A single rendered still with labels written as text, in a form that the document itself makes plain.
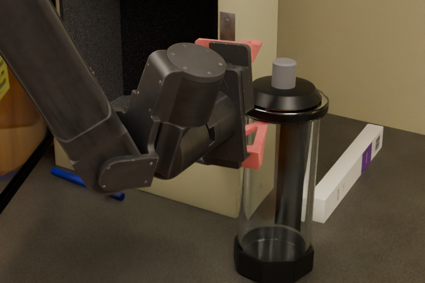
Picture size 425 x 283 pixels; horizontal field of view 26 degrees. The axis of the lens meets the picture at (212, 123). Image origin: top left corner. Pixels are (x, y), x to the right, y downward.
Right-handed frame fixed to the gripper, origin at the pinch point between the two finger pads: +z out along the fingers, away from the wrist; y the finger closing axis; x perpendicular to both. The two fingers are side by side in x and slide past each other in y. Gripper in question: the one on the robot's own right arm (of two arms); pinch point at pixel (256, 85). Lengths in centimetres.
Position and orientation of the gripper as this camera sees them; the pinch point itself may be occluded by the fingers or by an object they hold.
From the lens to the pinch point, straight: 102.8
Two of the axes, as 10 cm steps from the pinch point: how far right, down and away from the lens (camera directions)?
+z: 5.2, -3.6, 7.8
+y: -0.8, -9.2, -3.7
